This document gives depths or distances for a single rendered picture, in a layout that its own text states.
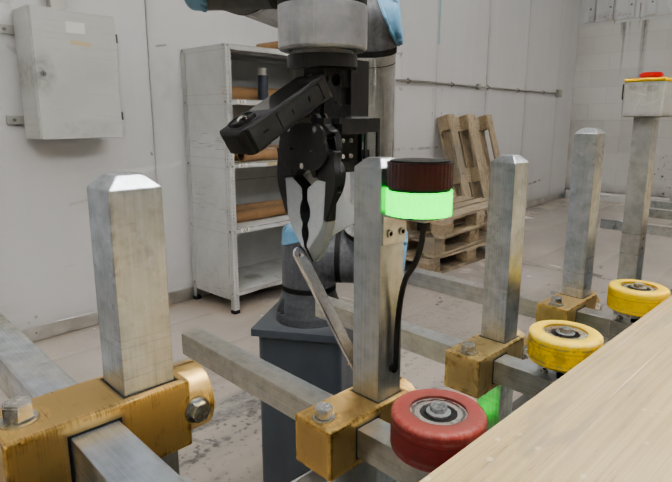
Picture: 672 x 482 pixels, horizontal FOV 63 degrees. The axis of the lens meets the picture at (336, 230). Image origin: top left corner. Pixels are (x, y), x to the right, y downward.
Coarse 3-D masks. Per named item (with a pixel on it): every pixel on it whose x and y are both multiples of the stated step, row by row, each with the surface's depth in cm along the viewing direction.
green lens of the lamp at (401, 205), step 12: (396, 192) 48; (444, 192) 48; (396, 204) 48; (408, 204) 47; (420, 204) 47; (432, 204) 47; (444, 204) 48; (396, 216) 48; (408, 216) 47; (420, 216) 47; (432, 216) 47; (444, 216) 48
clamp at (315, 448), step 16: (400, 384) 59; (336, 400) 55; (352, 400) 55; (368, 400) 55; (384, 400) 55; (304, 416) 52; (336, 416) 52; (352, 416) 52; (368, 416) 53; (384, 416) 55; (304, 432) 52; (320, 432) 50; (336, 432) 50; (352, 432) 52; (304, 448) 53; (320, 448) 51; (336, 448) 50; (352, 448) 52; (304, 464) 53; (320, 464) 51; (336, 464) 51; (352, 464) 52
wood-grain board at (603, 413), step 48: (624, 336) 64; (576, 384) 52; (624, 384) 52; (528, 432) 44; (576, 432) 44; (624, 432) 44; (432, 480) 38; (480, 480) 38; (528, 480) 38; (576, 480) 38; (624, 480) 38
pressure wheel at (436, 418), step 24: (408, 408) 47; (432, 408) 46; (456, 408) 47; (480, 408) 47; (408, 432) 44; (432, 432) 43; (456, 432) 43; (480, 432) 44; (408, 456) 44; (432, 456) 43
